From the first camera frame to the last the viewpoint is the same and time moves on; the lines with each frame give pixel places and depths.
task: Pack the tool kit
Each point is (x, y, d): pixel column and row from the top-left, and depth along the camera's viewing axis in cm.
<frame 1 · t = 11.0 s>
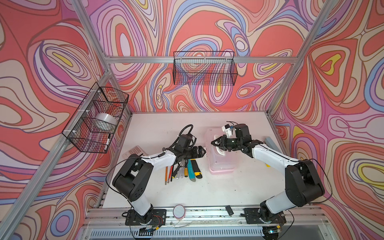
left hand: (202, 152, 89), fingers open
right hand: (213, 146, 84), fingers closed
pink plastic tool box: (220, 162, 82), point 13 cm above the table
pink calculator: (136, 150, 98), point 3 cm above the table
black yellow screwdriver: (175, 173, 88), point 3 cm above the table
clear handled screwdriver: (179, 173, 89), on the table
clear handled screwdriver 2: (182, 176, 88), point 2 cm above the table
teal utility knife: (190, 170, 91), on the table
black yellow utility knife: (198, 174, 88), point 2 cm above the table

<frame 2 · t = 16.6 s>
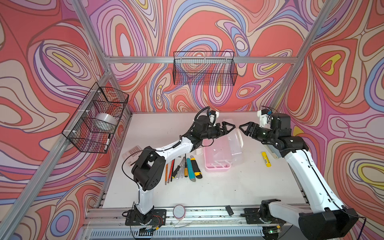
left hand: (234, 129, 76), fingers open
right hand: (244, 132, 75), fingers open
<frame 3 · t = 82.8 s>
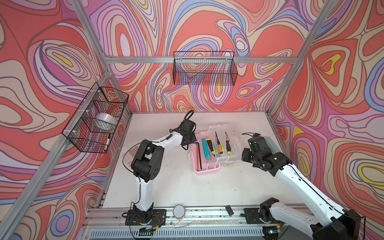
left hand: (195, 138, 98), fingers closed
right hand: (245, 156, 80), fingers closed
black yellow screwdriver: (228, 144, 84), point 17 cm above the table
teal utility knife: (207, 152, 89), point 10 cm above the table
black yellow utility knife: (209, 141, 91), point 12 cm above the table
orange handled hex key: (197, 158, 96), on the table
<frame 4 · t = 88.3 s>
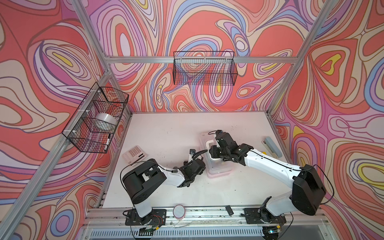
left hand: (199, 162, 92), fingers open
right hand: (212, 154, 84), fingers open
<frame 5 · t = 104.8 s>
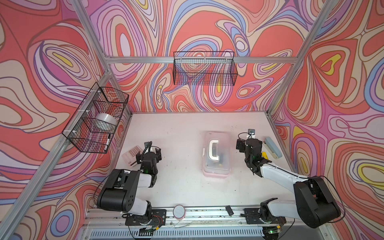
left hand: (149, 148, 92), fingers open
right hand: (248, 141, 90), fingers open
